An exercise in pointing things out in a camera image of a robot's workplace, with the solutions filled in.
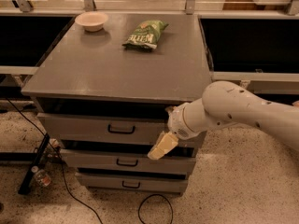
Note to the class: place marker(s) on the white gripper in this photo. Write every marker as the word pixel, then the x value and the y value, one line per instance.
pixel 177 121

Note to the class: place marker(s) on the grey top drawer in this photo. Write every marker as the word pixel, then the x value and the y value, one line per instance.
pixel 103 129

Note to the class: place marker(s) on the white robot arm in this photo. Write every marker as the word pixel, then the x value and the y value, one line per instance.
pixel 223 104

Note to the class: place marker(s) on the grey drawer cabinet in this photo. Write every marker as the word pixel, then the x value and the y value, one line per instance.
pixel 93 74

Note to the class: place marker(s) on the grey middle drawer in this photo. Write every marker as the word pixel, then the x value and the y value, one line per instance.
pixel 126 162

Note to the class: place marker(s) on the green chip bag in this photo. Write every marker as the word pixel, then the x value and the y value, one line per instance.
pixel 146 35

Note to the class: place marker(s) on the white bowl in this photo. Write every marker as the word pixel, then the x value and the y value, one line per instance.
pixel 91 21

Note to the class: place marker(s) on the small bottle on floor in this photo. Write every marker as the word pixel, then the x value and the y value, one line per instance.
pixel 41 176

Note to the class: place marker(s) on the black metal stand leg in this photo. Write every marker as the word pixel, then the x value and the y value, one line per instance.
pixel 25 184

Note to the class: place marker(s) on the grey metal railing frame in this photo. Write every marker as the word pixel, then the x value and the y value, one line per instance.
pixel 258 47

